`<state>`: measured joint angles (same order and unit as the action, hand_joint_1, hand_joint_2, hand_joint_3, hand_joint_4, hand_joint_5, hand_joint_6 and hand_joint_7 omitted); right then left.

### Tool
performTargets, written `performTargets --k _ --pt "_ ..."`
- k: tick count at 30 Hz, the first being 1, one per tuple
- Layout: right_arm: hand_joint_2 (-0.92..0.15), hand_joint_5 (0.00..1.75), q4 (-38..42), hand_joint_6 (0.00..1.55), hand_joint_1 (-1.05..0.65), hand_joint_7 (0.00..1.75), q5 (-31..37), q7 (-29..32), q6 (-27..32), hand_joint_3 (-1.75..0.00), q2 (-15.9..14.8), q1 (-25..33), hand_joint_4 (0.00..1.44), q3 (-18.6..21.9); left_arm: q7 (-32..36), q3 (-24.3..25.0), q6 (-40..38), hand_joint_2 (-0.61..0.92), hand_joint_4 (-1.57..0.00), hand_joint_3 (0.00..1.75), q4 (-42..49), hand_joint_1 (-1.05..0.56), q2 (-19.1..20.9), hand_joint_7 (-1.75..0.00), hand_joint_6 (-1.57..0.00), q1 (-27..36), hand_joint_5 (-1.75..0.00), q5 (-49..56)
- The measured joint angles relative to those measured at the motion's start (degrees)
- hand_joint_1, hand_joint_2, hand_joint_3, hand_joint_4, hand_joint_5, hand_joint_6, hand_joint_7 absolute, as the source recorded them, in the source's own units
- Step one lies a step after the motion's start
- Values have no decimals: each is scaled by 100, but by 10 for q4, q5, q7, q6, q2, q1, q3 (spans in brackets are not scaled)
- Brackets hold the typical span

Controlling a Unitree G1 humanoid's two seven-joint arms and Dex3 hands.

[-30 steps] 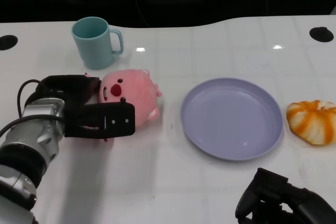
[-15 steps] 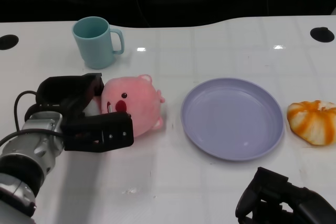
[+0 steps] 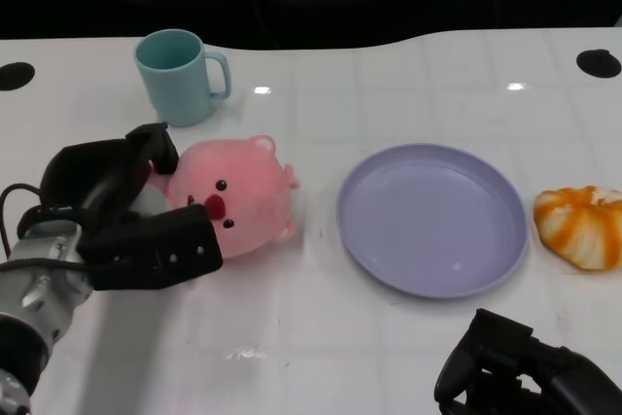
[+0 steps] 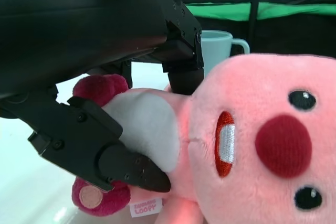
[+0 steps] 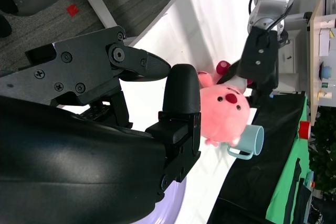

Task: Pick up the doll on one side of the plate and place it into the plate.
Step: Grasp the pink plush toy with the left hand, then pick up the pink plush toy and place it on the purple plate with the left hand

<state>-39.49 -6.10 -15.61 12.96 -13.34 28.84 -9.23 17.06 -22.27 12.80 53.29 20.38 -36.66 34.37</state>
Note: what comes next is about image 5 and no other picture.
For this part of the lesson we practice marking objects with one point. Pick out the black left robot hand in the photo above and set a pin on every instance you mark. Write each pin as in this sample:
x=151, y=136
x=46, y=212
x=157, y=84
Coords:
x=260, y=58

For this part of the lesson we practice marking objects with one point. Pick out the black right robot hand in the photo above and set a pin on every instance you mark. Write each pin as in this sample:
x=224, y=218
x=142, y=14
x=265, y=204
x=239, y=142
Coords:
x=78, y=155

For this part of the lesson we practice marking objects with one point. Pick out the pink plush beaver doll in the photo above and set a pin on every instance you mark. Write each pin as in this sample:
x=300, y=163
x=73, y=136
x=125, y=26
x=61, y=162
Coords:
x=223, y=119

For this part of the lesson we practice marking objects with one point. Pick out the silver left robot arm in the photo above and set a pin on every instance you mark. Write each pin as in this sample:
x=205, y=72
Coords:
x=273, y=1

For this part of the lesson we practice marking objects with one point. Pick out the lavender plastic plate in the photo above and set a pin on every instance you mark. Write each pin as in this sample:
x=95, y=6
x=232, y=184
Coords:
x=170, y=208

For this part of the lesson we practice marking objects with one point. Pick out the white cabinet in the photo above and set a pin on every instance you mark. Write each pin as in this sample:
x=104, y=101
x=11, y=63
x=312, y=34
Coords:
x=291, y=58

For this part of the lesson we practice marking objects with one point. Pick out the beige wooden shelf board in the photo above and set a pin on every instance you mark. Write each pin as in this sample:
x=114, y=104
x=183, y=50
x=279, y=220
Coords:
x=315, y=51

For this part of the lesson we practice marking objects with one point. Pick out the blue bowl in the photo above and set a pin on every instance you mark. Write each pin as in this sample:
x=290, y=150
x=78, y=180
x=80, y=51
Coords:
x=326, y=71

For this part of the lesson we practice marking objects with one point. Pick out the teal plastic mug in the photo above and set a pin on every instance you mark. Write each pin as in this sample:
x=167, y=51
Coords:
x=249, y=140

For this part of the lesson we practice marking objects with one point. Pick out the green cloth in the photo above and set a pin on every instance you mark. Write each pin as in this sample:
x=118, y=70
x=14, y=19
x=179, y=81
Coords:
x=288, y=176

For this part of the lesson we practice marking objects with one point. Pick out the black backdrop cloth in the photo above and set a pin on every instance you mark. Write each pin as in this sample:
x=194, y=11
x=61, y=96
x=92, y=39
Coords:
x=252, y=182

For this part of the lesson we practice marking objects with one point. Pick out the red floor marker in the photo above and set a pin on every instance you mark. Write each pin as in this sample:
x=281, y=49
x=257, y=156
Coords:
x=73, y=10

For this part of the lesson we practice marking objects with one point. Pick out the white table leg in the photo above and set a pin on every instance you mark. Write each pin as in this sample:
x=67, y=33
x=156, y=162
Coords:
x=101, y=10

